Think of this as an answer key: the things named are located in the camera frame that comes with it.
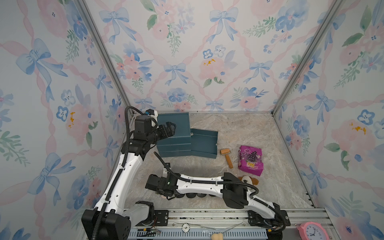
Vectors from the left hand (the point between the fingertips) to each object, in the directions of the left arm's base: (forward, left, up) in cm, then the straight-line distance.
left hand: (169, 126), depth 75 cm
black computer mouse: (-26, -11, -27) cm, 39 cm away
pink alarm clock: (-41, -67, -26) cm, 83 cm away
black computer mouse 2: (-33, -19, +1) cm, 38 cm away
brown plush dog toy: (-17, -43, -25) cm, 52 cm away
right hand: (-22, +5, -25) cm, 34 cm away
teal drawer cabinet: (-2, -4, -14) cm, 15 cm away
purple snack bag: (-7, -45, -22) cm, 51 cm away
